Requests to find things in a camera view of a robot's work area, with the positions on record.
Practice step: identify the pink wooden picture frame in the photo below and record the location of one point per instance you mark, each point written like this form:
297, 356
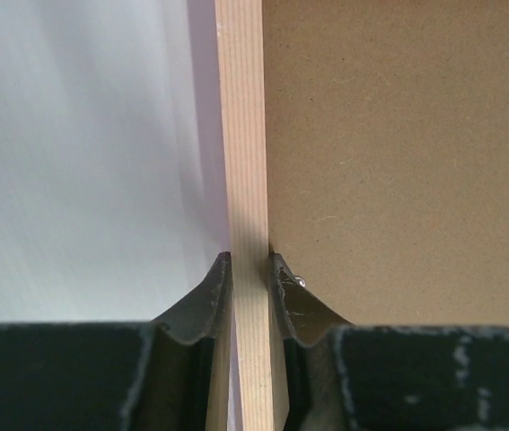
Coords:
249, 387

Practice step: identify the brown cardboard backing board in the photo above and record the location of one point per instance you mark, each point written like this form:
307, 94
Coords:
388, 155

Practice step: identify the small metal frame clip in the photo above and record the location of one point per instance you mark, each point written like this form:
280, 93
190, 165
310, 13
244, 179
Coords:
300, 281

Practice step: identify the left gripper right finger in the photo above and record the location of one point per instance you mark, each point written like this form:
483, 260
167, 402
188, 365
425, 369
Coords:
341, 376

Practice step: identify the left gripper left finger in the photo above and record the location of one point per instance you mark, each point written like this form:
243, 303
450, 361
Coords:
170, 373

